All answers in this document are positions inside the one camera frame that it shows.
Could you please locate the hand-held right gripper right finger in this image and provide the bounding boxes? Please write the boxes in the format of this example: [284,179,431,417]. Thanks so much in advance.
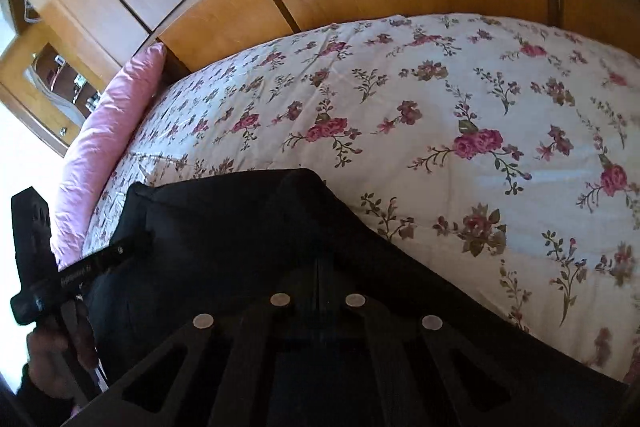
[320,256,573,427]

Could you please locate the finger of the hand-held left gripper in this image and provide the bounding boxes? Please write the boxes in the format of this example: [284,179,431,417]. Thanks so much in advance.
[118,233,154,260]

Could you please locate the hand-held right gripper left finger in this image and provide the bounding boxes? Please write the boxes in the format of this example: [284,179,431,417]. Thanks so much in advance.
[75,256,322,427]

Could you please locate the black embroidered pants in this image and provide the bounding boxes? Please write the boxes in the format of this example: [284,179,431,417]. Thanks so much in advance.
[82,167,632,427]

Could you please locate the person's left forearm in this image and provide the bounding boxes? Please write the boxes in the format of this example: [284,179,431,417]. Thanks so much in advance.
[14,377,77,427]

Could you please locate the person's left hand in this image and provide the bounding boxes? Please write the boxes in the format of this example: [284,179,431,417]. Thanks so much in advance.
[26,301,109,404]

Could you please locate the pink pillow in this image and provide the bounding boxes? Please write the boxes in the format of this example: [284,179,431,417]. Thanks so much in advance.
[50,42,169,271]

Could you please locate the wooden side cabinet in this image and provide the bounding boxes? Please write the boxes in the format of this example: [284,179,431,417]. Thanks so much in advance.
[0,0,132,158]

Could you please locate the floral bedspread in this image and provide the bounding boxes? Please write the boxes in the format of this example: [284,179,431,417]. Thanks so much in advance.
[80,13,640,384]

